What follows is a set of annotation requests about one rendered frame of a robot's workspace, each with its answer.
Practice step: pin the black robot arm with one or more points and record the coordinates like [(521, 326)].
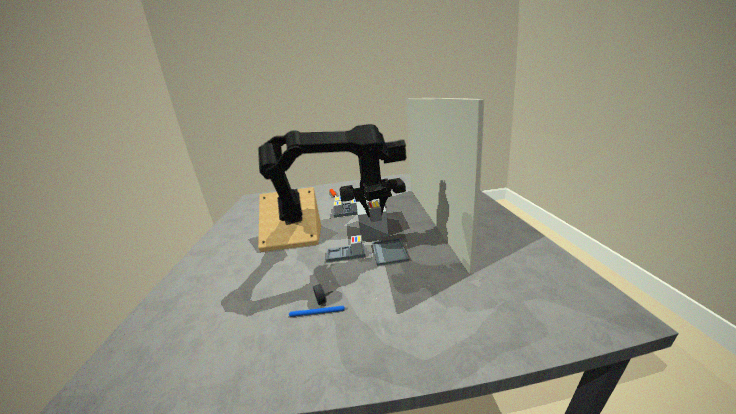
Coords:
[(365, 141)]

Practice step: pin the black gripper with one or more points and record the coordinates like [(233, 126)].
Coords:
[(348, 193)]

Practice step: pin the blue rod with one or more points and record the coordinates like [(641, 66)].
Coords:
[(317, 311)]

